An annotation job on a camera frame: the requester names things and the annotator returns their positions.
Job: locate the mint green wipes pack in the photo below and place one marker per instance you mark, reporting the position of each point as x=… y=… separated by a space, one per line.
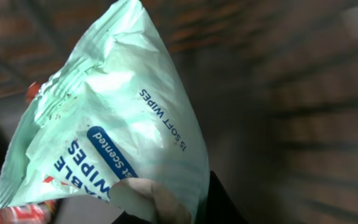
x=116 y=109

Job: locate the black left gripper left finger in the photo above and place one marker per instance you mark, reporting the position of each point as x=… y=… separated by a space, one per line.
x=125 y=218

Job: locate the red orange snack bar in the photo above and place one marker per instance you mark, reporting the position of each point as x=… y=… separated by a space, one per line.
x=23 y=213

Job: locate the grey plastic mesh basket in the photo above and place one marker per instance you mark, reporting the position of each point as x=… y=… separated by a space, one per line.
x=274 y=85

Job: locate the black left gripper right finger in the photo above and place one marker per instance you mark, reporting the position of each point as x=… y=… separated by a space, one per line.
x=218 y=207

